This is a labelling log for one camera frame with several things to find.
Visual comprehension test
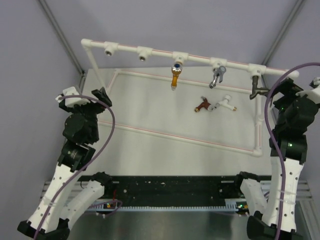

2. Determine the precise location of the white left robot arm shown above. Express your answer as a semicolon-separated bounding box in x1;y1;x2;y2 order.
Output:
17;87;114;240

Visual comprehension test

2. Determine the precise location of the white slotted cable duct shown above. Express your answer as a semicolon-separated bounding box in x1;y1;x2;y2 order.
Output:
86;199;249;215

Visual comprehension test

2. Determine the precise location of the dark grey lever faucet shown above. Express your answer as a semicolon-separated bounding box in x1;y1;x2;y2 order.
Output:
249;75;270;100

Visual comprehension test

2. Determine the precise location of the orange faucet blue cap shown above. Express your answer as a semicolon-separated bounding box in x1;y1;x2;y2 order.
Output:
171;62;183;91

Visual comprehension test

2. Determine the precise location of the aluminium frame rail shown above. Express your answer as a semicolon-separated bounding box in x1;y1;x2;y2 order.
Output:
260;180;313;201

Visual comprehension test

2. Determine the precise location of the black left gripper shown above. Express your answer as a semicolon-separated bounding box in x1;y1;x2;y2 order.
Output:
60;87;112;143

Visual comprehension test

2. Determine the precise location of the white pipe frame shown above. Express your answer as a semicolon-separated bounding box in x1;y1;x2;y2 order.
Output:
81;38;289;157

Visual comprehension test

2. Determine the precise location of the chrome lever faucet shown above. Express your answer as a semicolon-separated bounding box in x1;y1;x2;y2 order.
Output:
209;65;226;89

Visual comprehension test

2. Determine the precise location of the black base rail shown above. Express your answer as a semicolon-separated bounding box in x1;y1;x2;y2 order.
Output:
102;175;244;208

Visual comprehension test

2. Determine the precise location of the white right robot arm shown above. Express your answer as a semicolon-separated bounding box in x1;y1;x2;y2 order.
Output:
233;78;320;240

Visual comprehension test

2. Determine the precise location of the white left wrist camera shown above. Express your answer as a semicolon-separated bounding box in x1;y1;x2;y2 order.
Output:
54;86;92;106

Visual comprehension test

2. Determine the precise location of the white plastic faucet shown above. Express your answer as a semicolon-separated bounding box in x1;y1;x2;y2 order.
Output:
208;94;237;112

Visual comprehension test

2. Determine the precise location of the brown faucet chrome knob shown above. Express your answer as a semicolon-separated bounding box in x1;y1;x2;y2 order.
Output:
194;96;212;113

